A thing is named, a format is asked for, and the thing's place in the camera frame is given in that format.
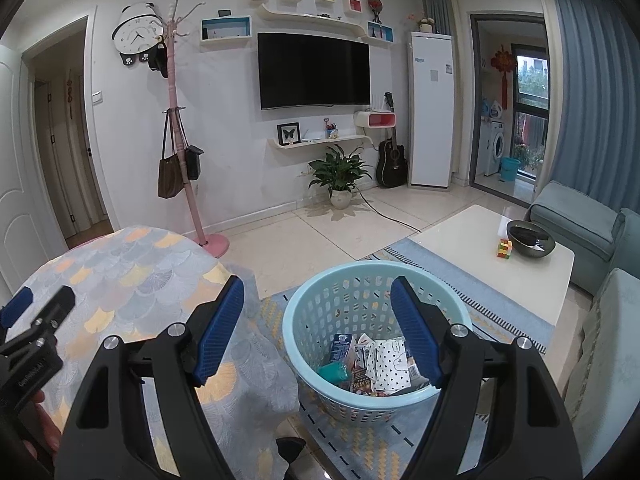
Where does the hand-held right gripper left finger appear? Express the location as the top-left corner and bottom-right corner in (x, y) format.
(54, 276), (246, 480)

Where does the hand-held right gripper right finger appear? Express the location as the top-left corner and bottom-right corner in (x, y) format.
(390, 276), (583, 480)

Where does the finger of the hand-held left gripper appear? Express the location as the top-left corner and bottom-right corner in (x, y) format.
(0, 285), (76, 359)
(0, 287), (34, 331)

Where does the light blue plastic basket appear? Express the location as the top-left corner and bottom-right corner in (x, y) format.
(281, 261), (475, 423)

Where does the person's left hand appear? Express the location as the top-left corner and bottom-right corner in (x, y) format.
(20, 390), (63, 466)

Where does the small pale wrapper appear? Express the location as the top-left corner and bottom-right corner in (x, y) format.
(407, 357), (431, 386)

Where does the white polka-dot packet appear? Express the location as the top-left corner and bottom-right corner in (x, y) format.
(367, 340), (413, 393)

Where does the white crumpled wrapper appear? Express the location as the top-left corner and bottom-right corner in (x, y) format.
(352, 332), (382, 361)

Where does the blue drink carton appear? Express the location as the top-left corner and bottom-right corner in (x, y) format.
(329, 334), (357, 368)

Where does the dark red snack packet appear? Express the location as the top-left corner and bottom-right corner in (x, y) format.
(350, 375), (381, 395)

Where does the table with patterned cloth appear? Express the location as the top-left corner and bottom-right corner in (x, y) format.
(7, 225), (301, 480)

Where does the pink coat rack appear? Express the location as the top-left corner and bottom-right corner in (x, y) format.
(160, 0), (231, 260)

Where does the teal crumpled packet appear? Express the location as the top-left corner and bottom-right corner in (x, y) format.
(318, 361), (351, 386)

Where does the white coffee table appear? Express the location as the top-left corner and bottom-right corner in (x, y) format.
(414, 204), (576, 328)

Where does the blue patterned rug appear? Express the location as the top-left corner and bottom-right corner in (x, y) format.
(257, 237), (556, 480)

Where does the dark metal bowl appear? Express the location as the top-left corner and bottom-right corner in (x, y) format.
(506, 220), (556, 259)

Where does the white panelled door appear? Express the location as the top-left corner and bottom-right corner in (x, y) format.
(0, 45), (68, 306)

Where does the black remote control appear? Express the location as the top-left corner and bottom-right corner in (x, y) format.
(512, 226), (546, 246)

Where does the brown handbag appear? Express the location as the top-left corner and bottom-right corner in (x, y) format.
(158, 110), (187, 200)

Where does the black acoustic guitar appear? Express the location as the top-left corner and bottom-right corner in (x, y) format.
(376, 91), (408, 188)

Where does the small black bag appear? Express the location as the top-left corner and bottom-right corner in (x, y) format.
(184, 145), (205, 181)

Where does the potted green plant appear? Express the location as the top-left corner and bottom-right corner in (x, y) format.
(307, 144), (373, 209)

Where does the teal armchair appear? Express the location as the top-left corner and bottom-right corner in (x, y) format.
(530, 181), (640, 296)

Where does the grey-green sofa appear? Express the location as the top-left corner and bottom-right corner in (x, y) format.
(562, 267), (640, 466)

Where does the white washing machine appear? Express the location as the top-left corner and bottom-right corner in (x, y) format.
(480, 119), (507, 177)

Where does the white standing air conditioner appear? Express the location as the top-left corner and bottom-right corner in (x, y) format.
(407, 31), (455, 191)

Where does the balcony potted plant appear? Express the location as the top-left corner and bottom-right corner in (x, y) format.
(515, 142), (544, 171)

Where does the framed butterfly picture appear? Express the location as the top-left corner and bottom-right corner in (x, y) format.
(276, 122), (302, 146)

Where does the black hanging cap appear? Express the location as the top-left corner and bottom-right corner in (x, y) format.
(147, 42), (169, 79)

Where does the black flat television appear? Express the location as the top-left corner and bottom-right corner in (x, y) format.
(257, 32), (371, 111)

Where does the red knot hanging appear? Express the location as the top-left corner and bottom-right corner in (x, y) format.
(490, 45), (518, 109)

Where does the narrow blue curtain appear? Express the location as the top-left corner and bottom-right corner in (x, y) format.
(422, 0), (453, 36)

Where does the long white curved shelf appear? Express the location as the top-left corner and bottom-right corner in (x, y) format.
(260, 2), (368, 41)

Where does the black floor cable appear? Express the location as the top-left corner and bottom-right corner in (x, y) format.
(352, 185), (423, 233)

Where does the white curved wall shelf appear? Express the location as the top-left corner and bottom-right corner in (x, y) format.
(267, 134), (368, 150)

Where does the white and red wall box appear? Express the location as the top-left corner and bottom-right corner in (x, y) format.
(354, 111), (397, 130)

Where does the panda wall clock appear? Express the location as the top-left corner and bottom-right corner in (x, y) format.
(112, 2), (163, 67)

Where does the blue-lined white wall box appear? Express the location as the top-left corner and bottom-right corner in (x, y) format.
(366, 20), (394, 44)
(200, 16), (252, 52)

